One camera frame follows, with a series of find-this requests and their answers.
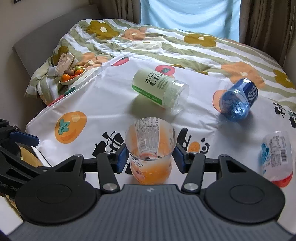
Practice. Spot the clear cup orange label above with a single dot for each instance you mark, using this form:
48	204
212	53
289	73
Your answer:
150	143

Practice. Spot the light blue sheer curtain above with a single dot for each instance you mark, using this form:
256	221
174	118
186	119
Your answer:
214	17

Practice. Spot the clear cup blue label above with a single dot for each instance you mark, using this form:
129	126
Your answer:
235	103

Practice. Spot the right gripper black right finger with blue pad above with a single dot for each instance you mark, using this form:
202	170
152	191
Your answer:
229	189

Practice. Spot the clear cup white red label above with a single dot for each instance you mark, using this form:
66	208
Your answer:
276	158

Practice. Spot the beige snack packet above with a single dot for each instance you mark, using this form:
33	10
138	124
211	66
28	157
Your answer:
64	63

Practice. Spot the brown curtain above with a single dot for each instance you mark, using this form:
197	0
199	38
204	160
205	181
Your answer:
268	26
119	9

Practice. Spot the floral striped quilt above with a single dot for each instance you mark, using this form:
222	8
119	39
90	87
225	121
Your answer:
93	42

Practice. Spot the brown curtain right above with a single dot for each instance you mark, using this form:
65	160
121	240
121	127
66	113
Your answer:
268	26

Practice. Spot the bowl of fruit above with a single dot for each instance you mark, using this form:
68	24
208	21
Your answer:
71	75

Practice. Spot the clear cup green label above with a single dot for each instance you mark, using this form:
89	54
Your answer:
167	92

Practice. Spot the white persimmon print cloth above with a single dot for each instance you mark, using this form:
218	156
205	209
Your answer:
94	118

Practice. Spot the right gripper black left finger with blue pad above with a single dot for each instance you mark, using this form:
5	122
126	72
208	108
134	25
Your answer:
71	189

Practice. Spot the brown curtain left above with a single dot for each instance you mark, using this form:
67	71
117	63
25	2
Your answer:
119	9

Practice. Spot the grey bed headboard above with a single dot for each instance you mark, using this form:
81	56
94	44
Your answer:
35	48

